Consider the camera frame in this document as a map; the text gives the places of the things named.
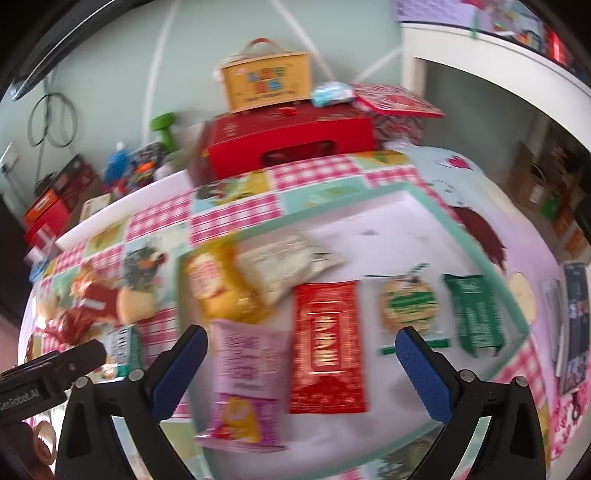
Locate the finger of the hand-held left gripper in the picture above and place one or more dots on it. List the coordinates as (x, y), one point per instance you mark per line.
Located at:
(69, 364)

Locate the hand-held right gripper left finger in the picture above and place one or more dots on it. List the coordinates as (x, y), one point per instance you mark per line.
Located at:
(178, 374)

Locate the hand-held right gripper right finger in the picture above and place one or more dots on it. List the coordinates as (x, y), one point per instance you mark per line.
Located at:
(425, 374)

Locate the green white cracker packet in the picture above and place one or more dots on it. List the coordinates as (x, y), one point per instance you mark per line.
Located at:
(123, 348)

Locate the pink red snack packet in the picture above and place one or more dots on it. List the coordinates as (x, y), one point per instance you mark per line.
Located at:
(244, 369)

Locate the round cookie clear packet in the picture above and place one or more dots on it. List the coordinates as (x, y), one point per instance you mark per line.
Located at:
(408, 304)

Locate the dark green snack packet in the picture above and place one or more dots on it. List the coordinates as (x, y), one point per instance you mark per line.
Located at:
(473, 314)

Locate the cream pudding cup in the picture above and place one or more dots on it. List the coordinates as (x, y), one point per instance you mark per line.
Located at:
(134, 304)

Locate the yellow snack packet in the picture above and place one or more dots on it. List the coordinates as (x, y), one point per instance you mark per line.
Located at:
(217, 286)

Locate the red gold snack packet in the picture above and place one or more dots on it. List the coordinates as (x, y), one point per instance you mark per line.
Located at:
(328, 346)

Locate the teal shallow cardboard box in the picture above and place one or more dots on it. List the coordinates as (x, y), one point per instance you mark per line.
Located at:
(369, 249)

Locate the beige snack packet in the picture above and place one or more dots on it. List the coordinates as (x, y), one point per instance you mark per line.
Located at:
(286, 267)

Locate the person's left hand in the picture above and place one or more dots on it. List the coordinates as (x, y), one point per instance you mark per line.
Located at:
(41, 443)

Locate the shiny red snack packet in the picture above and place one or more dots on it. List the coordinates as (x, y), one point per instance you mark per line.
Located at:
(69, 325)

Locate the black cabinet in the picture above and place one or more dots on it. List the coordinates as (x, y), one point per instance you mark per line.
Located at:
(9, 277)

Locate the clear pink striped box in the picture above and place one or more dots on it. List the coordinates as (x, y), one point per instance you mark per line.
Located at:
(40, 251)

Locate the plain red box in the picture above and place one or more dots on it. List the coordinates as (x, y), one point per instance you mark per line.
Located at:
(48, 228)

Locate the white phone stand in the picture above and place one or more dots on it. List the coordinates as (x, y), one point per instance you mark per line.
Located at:
(551, 300)

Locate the cream card packet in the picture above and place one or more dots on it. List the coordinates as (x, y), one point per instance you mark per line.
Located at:
(94, 207)

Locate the orange box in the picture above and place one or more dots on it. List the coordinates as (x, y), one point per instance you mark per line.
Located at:
(41, 205)

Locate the cartoon print cloth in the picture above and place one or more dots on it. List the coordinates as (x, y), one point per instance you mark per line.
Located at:
(485, 198)

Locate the dark red black box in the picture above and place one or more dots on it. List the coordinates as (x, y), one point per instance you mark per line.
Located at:
(74, 175)

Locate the blue drink bottle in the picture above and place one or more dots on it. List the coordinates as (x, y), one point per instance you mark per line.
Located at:
(119, 164)

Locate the green paper bag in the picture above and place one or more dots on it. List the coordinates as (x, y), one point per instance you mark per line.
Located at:
(550, 206)

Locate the camouflage toy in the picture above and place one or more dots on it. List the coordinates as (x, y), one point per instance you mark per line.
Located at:
(147, 164)

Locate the brown cardboard box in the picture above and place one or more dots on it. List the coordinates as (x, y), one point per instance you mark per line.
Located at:
(531, 184)

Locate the green dumbbell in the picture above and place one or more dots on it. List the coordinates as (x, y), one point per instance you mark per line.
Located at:
(166, 129)

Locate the large red gift box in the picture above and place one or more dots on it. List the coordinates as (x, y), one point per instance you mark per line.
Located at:
(286, 134)

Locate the red patterned lidded box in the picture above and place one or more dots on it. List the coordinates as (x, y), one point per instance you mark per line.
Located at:
(397, 101)

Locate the wet wipes pack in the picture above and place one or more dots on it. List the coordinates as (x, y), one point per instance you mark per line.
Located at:
(332, 93)

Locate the white desk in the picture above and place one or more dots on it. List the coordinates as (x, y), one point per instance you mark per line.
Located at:
(461, 46)

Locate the black monitor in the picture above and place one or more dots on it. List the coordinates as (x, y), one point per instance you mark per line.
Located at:
(78, 32)

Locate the green tape strip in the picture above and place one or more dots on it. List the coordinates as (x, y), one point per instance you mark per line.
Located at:
(475, 26)

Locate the shiny red tin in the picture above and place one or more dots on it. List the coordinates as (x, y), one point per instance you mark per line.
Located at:
(556, 46)

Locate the purple plastic basket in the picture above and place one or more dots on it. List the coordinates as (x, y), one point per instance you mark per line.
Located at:
(429, 10)

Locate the colourful desk clutter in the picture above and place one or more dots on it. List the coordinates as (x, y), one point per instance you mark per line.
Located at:
(512, 21)

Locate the white wall socket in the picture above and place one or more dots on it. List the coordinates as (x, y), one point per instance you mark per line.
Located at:
(8, 159)

